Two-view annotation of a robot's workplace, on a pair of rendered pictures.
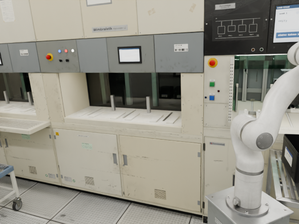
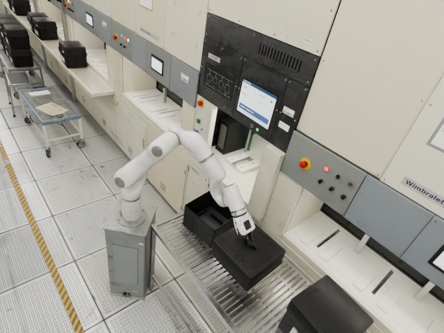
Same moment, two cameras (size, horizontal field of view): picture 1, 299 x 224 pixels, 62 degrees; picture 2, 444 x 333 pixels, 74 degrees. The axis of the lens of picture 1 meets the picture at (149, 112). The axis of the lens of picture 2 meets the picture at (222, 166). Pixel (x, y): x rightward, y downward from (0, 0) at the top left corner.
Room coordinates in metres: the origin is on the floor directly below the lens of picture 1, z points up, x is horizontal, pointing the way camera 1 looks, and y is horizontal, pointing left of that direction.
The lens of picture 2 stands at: (-0.08, -1.42, 2.27)
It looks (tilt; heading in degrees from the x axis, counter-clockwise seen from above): 35 degrees down; 21
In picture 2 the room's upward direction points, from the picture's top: 12 degrees clockwise
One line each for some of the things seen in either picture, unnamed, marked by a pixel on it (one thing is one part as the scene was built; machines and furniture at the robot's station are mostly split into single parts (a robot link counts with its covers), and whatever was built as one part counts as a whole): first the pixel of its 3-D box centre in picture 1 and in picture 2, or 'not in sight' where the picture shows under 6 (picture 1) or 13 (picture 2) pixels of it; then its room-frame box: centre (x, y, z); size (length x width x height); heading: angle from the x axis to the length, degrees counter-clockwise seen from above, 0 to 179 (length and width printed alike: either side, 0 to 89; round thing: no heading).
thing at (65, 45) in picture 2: not in sight; (73, 53); (2.58, 1.88, 0.93); 0.30 x 0.28 x 0.26; 64
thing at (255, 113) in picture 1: (252, 115); (242, 162); (1.92, -0.83, 0.89); 0.22 x 0.21 x 0.04; 157
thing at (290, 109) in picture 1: (285, 106); not in sight; (2.11, -1.20, 0.89); 0.22 x 0.21 x 0.04; 157
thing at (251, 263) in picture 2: not in sight; (248, 249); (1.00, -1.25, 1.02); 0.29 x 0.29 x 0.13; 69
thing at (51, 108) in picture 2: not in sight; (51, 108); (1.99, 1.62, 0.47); 0.31 x 0.23 x 0.02; 89
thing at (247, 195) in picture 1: (248, 186); (131, 206); (1.01, -0.44, 0.85); 0.19 x 0.19 x 0.18
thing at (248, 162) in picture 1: (247, 141); (134, 178); (1.04, -0.44, 1.07); 0.19 x 0.12 x 0.24; 5
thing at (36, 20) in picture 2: not in sight; (45, 28); (3.04, 2.98, 0.93); 0.30 x 0.28 x 0.26; 70
